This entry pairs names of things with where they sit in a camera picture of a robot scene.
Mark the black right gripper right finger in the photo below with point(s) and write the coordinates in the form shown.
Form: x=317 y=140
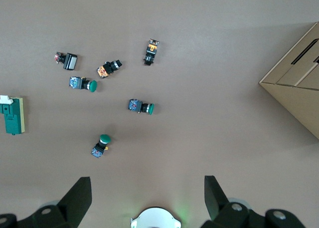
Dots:
x=224 y=215

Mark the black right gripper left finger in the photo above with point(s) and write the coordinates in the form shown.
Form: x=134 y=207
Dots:
x=62 y=213

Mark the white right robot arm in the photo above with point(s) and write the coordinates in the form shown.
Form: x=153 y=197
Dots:
x=155 y=219

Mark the green mushroom button blue block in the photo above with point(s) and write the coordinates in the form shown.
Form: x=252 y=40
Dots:
x=84 y=84
x=101 y=145

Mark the brown table cover mat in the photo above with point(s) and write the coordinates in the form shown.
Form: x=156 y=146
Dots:
x=199 y=138

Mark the green flat button blue block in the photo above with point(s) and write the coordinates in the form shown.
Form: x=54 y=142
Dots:
x=139 y=106

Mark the brown cardboard box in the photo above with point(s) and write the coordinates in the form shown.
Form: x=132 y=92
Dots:
x=296 y=98

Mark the black pushbutton white square face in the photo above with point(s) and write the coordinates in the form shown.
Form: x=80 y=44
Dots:
x=69 y=62

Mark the black selector switch orange block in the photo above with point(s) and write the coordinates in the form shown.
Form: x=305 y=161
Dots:
x=108 y=68
x=150 y=51

